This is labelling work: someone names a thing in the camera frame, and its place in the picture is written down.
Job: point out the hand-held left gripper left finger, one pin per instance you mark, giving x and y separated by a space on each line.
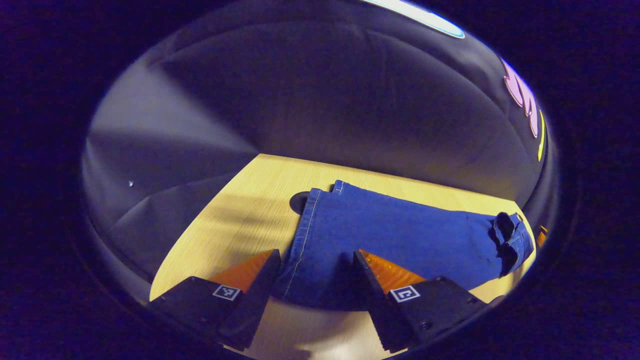
255 300

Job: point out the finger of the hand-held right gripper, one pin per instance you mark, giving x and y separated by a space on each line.
542 236

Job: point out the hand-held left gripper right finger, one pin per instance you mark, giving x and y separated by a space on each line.
375 300

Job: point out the blue denim jeans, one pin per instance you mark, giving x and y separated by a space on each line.
390 230

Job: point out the black table grommet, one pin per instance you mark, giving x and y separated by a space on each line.
298 201

